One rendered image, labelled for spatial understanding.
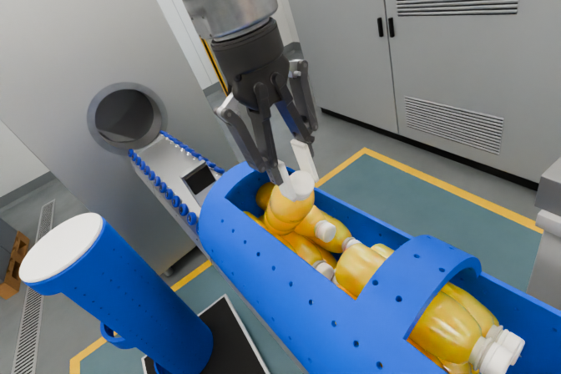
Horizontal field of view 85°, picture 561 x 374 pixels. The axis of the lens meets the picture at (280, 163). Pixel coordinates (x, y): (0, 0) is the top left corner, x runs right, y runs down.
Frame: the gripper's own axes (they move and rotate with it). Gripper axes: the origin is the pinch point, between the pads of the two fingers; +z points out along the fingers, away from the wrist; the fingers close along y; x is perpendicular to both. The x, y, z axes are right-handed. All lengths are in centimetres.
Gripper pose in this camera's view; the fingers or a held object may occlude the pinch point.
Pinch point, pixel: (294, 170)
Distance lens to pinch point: 43.8
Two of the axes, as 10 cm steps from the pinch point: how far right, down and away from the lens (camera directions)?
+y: -7.2, 5.7, -3.8
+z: 3.1, 7.7, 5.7
